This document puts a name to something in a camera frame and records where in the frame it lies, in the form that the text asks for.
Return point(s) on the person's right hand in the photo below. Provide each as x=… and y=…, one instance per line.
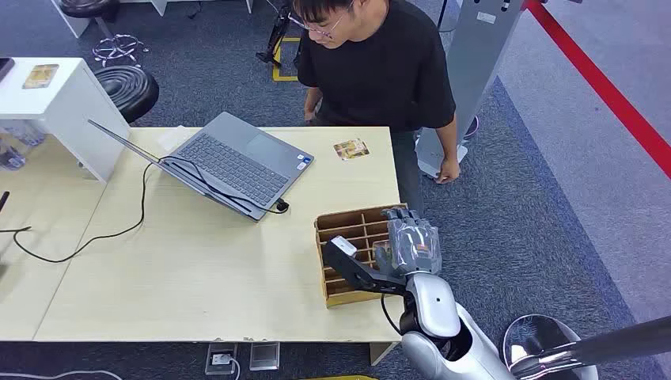
x=310, y=114

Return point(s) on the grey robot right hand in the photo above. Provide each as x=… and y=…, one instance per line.
x=414, y=246

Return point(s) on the person's left hand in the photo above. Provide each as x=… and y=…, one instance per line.
x=448, y=172

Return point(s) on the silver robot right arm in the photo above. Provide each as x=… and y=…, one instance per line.
x=435, y=304

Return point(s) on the person's right forearm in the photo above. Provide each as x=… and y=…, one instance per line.
x=313, y=97

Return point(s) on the person's left forearm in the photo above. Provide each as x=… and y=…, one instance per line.
x=448, y=141

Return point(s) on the wooden card organizer box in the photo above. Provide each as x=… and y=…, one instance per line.
x=346, y=225

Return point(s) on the person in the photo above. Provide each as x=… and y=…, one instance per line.
x=377, y=68

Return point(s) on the yellow floor tape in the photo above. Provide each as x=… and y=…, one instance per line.
x=277, y=71

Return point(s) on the grey laptop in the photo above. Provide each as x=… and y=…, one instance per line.
x=236, y=162

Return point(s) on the grey kiosk stand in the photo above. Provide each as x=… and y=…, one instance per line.
x=472, y=68

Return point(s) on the wooden desk leg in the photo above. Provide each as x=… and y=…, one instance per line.
x=381, y=352

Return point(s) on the yellow floor object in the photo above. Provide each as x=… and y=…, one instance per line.
x=341, y=377

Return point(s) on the red barrier belt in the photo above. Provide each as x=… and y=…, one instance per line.
x=603, y=89

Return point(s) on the black ribbed round stool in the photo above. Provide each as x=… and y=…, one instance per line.
x=128, y=92

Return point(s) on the metal floor plate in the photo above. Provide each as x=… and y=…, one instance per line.
x=264, y=356

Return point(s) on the floor power socket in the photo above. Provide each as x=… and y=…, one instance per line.
x=220, y=359

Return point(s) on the white shelf unit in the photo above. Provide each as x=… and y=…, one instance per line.
x=68, y=113

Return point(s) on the black stool with chrome base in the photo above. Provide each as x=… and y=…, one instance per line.
x=89, y=8

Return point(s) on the clear plastic container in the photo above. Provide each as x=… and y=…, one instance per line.
x=26, y=132
x=10, y=157

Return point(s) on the black device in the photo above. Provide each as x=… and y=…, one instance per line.
x=5, y=68

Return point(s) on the black stick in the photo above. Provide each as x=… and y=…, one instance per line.
x=3, y=202

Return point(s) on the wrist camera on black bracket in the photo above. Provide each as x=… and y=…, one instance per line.
x=346, y=257

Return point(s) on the chrome stanchion post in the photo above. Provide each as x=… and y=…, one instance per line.
x=540, y=341

